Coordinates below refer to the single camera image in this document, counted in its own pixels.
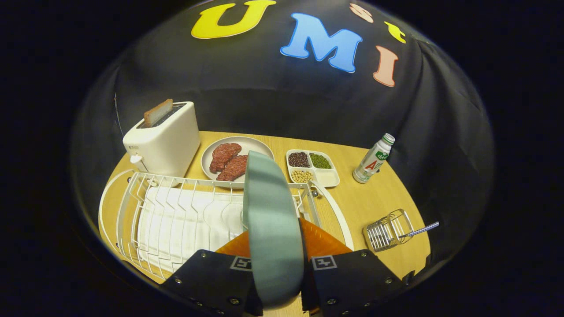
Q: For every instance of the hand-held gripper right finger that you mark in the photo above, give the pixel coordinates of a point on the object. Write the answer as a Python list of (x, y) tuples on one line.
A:
[(352, 281)]

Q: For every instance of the beige round plate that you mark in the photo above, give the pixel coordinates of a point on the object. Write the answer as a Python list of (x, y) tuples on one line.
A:
[(255, 145)]

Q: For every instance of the pile of green beans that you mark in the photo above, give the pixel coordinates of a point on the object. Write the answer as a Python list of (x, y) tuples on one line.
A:
[(320, 161)]

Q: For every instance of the white drink bottle green cap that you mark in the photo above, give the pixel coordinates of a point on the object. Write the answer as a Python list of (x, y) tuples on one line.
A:
[(372, 163)]

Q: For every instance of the pile of yellow soybeans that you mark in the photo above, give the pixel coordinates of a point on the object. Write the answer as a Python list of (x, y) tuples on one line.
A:
[(302, 176)]

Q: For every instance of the white drip tray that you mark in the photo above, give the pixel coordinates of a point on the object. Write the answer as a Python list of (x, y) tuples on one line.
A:
[(189, 224)]

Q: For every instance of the white toaster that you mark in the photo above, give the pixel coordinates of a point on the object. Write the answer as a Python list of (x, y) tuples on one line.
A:
[(167, 141)]

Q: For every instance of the black backdrop cloth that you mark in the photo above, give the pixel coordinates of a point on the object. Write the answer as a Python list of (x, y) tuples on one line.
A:
[(264, 101)]

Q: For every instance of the cream divided tray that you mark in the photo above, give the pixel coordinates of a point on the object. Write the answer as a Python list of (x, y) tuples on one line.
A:
[(326, 177)]

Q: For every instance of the light green plate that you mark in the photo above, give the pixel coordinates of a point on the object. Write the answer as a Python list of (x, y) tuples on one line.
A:
[(273, 229)]

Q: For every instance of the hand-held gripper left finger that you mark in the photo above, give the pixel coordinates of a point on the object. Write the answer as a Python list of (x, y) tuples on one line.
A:
[(211, 281)]

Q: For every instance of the brown toast slice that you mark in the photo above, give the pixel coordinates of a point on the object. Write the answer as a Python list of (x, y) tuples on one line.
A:
[(157, 113)]

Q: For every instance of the red raw steak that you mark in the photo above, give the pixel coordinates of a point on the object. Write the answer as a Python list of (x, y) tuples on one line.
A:
[(233, 168), (224, 155)]

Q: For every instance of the pile of dark red beans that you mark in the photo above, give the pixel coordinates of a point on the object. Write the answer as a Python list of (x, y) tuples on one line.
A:
[(298, 159)]

